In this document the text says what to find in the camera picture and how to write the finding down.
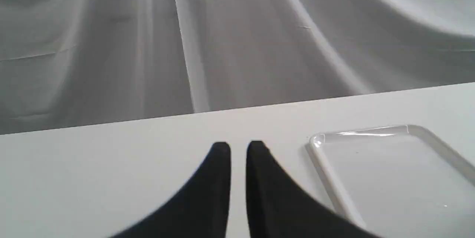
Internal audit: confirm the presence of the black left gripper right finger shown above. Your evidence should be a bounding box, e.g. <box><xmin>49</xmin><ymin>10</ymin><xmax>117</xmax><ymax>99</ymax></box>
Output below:
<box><xmin>246</xmin><ymin>141</ymin><xmax>374</xmax><ymax>238</ymax></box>

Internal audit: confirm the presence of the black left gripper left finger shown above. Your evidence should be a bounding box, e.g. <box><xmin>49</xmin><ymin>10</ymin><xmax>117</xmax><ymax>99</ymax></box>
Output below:
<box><xmin>114</xmin><ymin>142</ymin><xmax>232</xmax><ymax>238</ymax></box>

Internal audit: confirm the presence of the white rectangular plastic tray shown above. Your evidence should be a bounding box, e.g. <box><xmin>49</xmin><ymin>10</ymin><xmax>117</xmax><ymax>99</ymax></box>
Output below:
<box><xmin>307</xmin><ymin>125</ymin><xmax>475</xmax><ymax>238</ymax></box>

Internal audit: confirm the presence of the grey fabric backdrop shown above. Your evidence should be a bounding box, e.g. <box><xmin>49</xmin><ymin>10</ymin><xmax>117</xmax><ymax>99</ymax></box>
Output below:
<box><xmin>0</xmin><ymin>0</ymin><xmax>475</xmax><ymax>134</ymax></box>

